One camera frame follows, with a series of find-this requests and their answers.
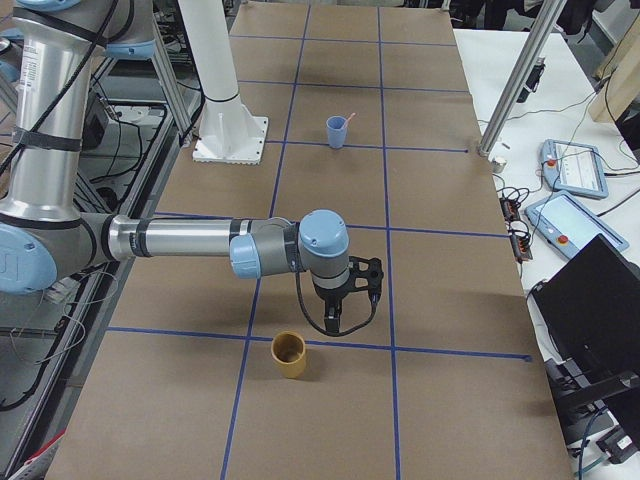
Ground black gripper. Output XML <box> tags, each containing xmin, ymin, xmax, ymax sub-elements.
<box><xmin>314</xmin><ymin>285</ymin><xmax>349</xmax><ymax>334</ymax></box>

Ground light blue plastic cup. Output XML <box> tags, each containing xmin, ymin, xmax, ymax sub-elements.
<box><xmin>326</xmin><ymin>116</ymin><xmax>347</xmax><ymax>149</ymax></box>

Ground pink chopstick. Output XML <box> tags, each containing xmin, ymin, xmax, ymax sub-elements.
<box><xmin>343</xmin><ymin>112</ymin><xmax>356</xmax><ymax>128</ymax></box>

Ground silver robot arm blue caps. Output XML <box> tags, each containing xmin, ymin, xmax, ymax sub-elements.
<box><xmin>1</xmin><ymin>1</ymin><xmax>355</xmax><ymax>337</ymax></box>

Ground brown bamboo cup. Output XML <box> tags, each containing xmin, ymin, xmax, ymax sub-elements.
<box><xmin>271</xmin><ymin>331</ymin><xmax>307</xmax><ymax>379</ymax></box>

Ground small metal cylinder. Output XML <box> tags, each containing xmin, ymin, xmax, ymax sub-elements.
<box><xmin>491</xmin><ymin>156</ymin><xmax>507</xmax><ymax>174</ymax></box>

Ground black laptop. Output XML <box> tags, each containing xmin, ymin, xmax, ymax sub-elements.
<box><xmin>533</xmin><ymin>234</ymin><xmax>639</xmax><ymax>381</ymax></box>

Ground blue teach pendant near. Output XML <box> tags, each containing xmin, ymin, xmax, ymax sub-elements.
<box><xmin>525</xmin><ymin>191</ymin><xmax>629</xmax><ymax>259</ymax></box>

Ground blue teach pendant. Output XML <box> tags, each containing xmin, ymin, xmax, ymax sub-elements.
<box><xmin>525</xmin><ymin>191</ymin><xmax>629</xmax><ymax>259</ymax></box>
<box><xmin>539</xmin><ymin>139</ymin><xmax>609</xmax><ymax>199</ymax></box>

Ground blue teach pendant far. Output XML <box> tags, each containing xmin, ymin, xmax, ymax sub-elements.
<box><xmin>539</xmin><ymin>139</ymin><xmax>609</xmax><ymax>199</ymax></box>

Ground black braided cable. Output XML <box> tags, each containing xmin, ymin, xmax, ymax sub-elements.
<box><xmin>294</xmin><ymin>269</ymin><xmax>379</xmax><ymax>339</ymax></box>

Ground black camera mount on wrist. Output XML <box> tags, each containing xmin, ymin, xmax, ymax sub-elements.
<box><xmin>347</xmin><ymin>256</ymin><xmax>384</xmax><ymax>304</ymax></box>

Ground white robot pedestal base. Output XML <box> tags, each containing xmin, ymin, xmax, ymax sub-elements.
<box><xmin>180</xmin><ymin>1</ymin><xmax>269</xmax><ymax>165</ymax></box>

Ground aluminium frame post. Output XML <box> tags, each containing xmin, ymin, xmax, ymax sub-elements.
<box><xmin>478</xmin><ymin>0</ymin><xmax>566</xmax><ymax>158</ymax></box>

